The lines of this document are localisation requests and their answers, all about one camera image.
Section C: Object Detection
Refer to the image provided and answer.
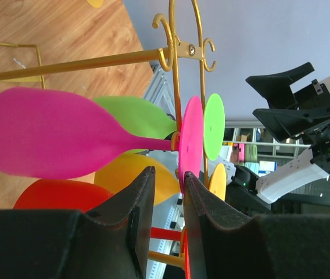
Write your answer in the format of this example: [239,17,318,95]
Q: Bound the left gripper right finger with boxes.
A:
[184,172,330,278]

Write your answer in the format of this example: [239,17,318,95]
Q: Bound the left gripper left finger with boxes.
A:
[0,166,156,279]

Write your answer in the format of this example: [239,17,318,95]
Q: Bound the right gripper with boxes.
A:
[246,62,330,142]

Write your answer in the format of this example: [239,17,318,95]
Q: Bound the pink wine glass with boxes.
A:
[0,87,204,185]

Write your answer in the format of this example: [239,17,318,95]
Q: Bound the orange wine glass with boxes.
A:
[94,153,227,207]
[87,0,104,8]

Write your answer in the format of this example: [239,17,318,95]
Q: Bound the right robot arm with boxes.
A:
[226,62,330,212]

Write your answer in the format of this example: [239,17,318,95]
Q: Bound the red wine glass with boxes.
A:
[13,179,191,278]

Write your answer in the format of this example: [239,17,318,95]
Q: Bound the green wine glass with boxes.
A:
[93,94,225,160]

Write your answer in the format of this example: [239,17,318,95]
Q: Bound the gold wire glass rack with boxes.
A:
[0,0,217,268]

